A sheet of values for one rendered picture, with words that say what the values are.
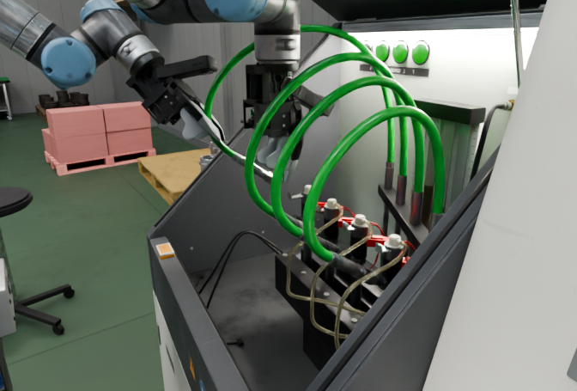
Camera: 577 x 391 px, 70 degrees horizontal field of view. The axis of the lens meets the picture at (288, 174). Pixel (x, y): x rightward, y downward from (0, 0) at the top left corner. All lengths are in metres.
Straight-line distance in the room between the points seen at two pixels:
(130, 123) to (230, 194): 4.23
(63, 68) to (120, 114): 4.46
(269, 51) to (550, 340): 0.52
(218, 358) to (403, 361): 0.28
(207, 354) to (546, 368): 0.44
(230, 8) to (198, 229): 0.64
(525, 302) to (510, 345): 0.05
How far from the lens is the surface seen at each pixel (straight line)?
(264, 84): 0.68
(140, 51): 0.86
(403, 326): 0.51
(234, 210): 1.09
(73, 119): 5.08
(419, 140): 0.69
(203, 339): 0.71
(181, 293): 0.83
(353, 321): 0.69
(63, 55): 0.75
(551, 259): 0.48
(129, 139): 5.29
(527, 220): 0.49
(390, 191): 0.89
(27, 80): 10.15
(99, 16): 0.91
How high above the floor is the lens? 1.40
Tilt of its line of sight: 18 degrees down
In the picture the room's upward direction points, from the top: straight up
